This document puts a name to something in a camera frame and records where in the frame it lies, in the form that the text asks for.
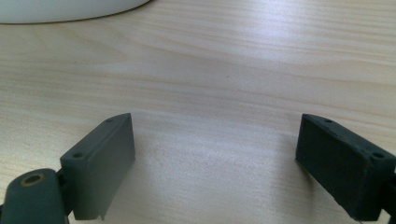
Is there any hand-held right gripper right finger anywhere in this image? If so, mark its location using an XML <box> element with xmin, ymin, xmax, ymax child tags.
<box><xmin>294</xmin><ymin>113</ymin><xmax>396</xmax><ymax>222</ymax></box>

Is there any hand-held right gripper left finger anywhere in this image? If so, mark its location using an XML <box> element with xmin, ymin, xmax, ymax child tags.
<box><xmin>59</xmin><ymin>112</ymin><xmax>136</xmax><ymax>221</ymax></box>

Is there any white round plate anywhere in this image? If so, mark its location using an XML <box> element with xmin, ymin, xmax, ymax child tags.
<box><xmin>0</xmin><ymin>0</ymin><xmax>152</xmax><ymax>25</ymax></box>

